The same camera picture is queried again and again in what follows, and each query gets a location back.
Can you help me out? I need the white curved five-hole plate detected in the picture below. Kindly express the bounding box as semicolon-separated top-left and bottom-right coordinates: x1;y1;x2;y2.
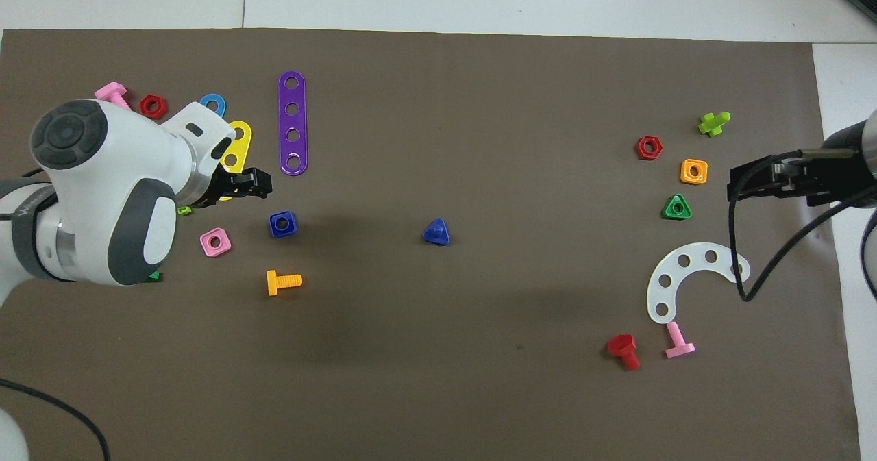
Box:
646;242;751;325

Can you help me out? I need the green triangle toy nut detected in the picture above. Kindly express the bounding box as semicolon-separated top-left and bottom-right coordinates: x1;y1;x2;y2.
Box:
662;194;693;221

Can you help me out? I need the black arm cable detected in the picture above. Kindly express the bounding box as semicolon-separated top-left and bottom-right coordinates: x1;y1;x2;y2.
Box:
726;150;877;303
0;377;112;461

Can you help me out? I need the brown table mat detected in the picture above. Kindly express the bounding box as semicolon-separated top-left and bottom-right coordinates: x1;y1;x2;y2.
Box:
0;28;861;461

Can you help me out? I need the orange-yellow toy screw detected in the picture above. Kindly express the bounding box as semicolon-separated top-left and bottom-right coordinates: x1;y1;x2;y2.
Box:
267;270;303;297

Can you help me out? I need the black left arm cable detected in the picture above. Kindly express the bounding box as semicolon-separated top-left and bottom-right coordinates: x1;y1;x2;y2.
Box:
0;377;112;461

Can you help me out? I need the pink square toy nut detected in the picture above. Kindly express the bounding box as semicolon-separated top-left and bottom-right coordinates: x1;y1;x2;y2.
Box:
199;227;232;258

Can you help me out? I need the blue triangle toy screw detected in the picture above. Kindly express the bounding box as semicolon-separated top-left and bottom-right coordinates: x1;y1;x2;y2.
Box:
423;217;452;247

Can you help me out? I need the lime green cross screw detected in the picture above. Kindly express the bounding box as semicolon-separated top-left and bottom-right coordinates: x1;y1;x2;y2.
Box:
697;111;732;137

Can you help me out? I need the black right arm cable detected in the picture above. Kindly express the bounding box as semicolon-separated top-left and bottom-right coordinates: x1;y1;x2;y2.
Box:
726;150;877;303

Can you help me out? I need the purple four-hole strip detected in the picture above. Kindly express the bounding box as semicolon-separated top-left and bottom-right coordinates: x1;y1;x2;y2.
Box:
277;71;308;176

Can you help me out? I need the red hexagon toy screw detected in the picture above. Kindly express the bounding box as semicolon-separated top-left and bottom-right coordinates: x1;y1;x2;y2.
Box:
607;334;641;371

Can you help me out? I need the yellow three-hole strip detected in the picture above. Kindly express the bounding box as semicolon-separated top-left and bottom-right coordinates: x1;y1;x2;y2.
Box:
218;120;253;202

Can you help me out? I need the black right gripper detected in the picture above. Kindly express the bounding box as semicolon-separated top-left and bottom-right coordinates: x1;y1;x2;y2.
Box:
728;153;869;206

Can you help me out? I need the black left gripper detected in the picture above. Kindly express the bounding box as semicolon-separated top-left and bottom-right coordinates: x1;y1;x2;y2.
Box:
195;168;273;208

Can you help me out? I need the blue square toy nut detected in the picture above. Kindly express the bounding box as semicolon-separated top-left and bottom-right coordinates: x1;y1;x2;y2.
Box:
269;210;299;239

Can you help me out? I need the pink toy screw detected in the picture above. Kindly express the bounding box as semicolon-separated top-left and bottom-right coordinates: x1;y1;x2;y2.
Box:
95;82;132;111
664;321;696;359

